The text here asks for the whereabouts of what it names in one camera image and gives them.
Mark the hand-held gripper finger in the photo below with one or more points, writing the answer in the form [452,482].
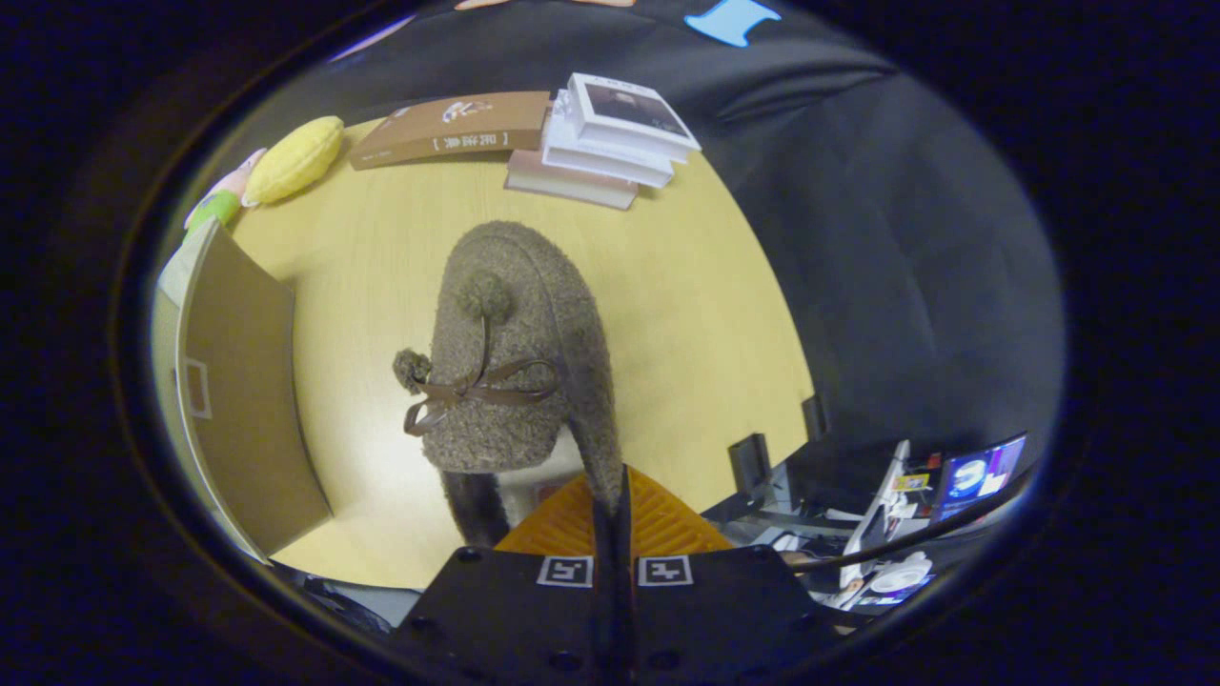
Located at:
[621,591]
[600,591]

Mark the brown fuzzy slipper shoe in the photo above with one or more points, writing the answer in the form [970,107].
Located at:
[534,286]

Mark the beige fabric storage box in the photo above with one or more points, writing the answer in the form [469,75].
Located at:
[248,400]

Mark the black table clamp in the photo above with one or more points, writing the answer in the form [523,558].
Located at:
[749,465]
[815,419]

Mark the white metal stand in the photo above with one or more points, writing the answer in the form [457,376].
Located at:
[882,514]

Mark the white round device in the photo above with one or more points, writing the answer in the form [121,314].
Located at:
[901,575]

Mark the lit display screen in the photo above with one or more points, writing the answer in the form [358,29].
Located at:
[972,476]

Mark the pale pink book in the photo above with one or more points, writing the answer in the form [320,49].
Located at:
[562,186]

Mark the black backdrop cloth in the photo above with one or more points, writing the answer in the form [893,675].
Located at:
[905,267]

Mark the brown book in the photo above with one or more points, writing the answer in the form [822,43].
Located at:
[429,133]

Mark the yellow macaron plush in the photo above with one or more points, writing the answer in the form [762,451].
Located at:
[295,157]

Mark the pink and green plush toy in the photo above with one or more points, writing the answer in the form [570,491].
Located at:
[217,205]

